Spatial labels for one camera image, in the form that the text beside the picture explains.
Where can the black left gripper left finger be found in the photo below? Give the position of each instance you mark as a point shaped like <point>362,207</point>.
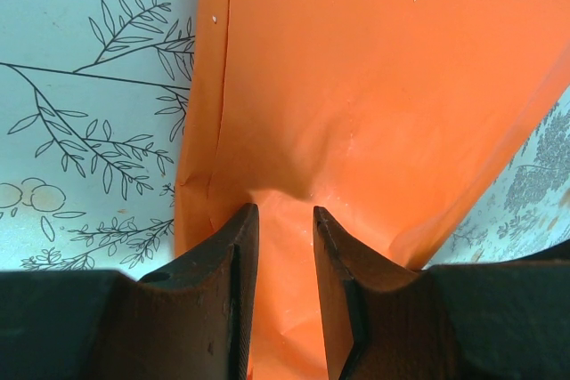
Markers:
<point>178,322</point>

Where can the orange wrapping paper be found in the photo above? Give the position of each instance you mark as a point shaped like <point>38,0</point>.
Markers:
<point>356,86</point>

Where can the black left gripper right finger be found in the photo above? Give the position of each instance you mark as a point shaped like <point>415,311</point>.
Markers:
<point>423,322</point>

